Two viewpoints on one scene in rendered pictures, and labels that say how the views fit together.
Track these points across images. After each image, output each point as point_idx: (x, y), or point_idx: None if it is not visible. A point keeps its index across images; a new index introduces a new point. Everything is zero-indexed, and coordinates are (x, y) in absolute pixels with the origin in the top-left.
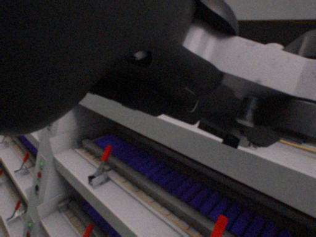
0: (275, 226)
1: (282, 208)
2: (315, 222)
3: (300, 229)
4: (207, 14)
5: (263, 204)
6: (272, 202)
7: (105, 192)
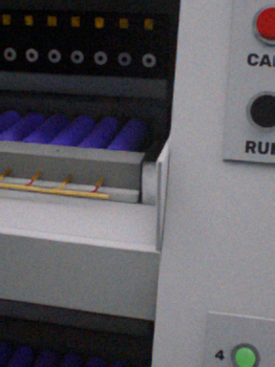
0: (52, 353)
1: (62, 313)
2: (114, 317)
3: (95, 339)
4: None
5: (32, 319)
6: (44, 308)
7: None
